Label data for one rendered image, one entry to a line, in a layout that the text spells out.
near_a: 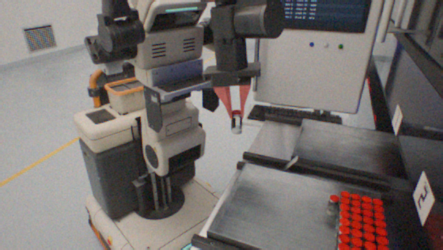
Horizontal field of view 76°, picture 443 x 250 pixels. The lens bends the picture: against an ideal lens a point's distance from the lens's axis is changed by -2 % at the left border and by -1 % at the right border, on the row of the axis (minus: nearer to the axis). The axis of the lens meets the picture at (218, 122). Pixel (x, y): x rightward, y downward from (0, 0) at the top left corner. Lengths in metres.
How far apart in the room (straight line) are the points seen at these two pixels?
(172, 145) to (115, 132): 0.31
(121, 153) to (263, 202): 0.82
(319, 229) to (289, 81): 0.85
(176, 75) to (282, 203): 0.57
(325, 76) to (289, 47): 0.21
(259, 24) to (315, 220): 0.46
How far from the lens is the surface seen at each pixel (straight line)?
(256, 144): 0.95
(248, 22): 0.45
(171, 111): 1.14
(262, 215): 0.70
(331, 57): 1.37
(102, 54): 0.93
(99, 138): 1.30
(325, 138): 1.04
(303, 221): 0.71
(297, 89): 1.41
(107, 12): 0.82
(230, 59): 0.50
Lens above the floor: 1.38
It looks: 27 degrees down
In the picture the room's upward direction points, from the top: straight up
